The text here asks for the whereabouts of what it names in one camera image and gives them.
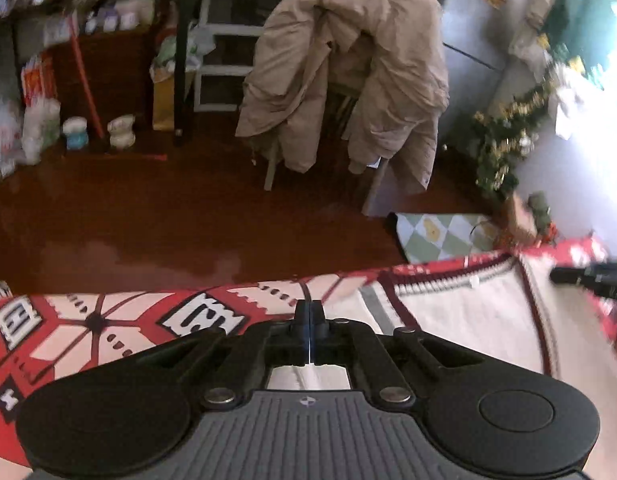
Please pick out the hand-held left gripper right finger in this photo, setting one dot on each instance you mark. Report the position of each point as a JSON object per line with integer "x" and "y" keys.
{"x": 316, "y": 326}

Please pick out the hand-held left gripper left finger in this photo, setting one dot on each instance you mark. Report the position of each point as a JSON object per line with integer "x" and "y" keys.
{"x": 302, "y": 326}

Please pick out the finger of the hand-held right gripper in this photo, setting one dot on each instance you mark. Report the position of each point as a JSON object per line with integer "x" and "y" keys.
{"x": 568, "y": 276}

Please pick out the cream knit striped vest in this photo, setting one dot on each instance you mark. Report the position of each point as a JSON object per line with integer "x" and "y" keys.
{"x": 463, "y": 320}

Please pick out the kraft patterned gift box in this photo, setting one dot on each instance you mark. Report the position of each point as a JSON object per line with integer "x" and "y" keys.
{"x": 521, "y": 220}

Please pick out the green checked rug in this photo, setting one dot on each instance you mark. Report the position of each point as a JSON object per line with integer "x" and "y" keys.
{"x": 448, "y": 235}

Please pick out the small christmas tree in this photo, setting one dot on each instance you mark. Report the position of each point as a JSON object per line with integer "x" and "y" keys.
{"x": 503, "y": 140}

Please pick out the wooden chair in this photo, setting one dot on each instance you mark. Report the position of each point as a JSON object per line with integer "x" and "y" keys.
{"x": 269, "y": 172}

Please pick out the white cloth tie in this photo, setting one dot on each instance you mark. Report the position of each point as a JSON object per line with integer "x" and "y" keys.
{"x": 568, "y": 105}

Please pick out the red printed blanket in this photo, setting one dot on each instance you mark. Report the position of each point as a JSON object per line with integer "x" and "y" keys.
{"x": 113, "y": 320}

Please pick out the silver refrigerator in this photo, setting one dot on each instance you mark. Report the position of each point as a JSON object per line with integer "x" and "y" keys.
{"x": 468, "y": 60}

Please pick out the green printed curtain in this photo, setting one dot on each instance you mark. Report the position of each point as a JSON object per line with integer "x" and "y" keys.
{"x": 578, "y": 20}

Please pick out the yellow carton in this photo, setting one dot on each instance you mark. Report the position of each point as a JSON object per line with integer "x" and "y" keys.
{"x": 163, "y": 102}

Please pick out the white ceramic bowl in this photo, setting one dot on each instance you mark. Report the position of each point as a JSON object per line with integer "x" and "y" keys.
{"x": 121, "y": 132}

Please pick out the beige jacket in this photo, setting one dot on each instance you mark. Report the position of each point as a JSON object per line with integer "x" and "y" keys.
{"x": 348, "y": 60}

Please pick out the white plastic drawers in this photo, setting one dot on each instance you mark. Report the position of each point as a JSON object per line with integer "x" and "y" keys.
{"x": 228, "y": 67}

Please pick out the black shelf rack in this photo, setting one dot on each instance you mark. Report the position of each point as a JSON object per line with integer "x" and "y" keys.
{"x": 181, "y": 60}

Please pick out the blue white bowl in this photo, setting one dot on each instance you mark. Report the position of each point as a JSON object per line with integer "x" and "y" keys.
{"x": 76, "y": 132}

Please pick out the pale green plastic bag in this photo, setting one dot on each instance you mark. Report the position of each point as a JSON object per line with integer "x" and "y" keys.
{"x": 181, "y": 50}

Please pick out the brown wooden dresser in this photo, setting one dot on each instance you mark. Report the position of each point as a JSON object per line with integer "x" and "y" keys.
{"x": 118, "y": 70}

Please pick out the red broom stick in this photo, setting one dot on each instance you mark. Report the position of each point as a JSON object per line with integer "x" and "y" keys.
{"x": 86, "y": 80}

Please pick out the white plastic bag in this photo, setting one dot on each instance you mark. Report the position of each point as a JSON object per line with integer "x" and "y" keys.
{"x": 3, "y": 135}

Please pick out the red printed carton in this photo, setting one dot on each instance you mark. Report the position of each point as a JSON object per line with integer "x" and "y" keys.
{"x": 38, "y": 77}

